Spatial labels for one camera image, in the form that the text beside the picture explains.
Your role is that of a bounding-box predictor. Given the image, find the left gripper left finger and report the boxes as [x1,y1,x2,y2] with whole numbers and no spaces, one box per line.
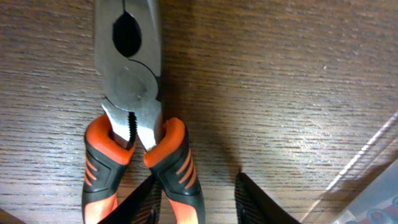
[99,175,162,224]

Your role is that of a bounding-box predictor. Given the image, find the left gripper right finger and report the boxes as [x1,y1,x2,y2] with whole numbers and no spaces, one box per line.
[234,172,299,224]

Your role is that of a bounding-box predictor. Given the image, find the orange black long-nose pliers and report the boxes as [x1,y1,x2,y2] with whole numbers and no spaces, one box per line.
[81,0,205,223]

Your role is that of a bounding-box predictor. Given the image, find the clear plastic container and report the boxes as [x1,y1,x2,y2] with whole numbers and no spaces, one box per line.
[300,113,397,223]

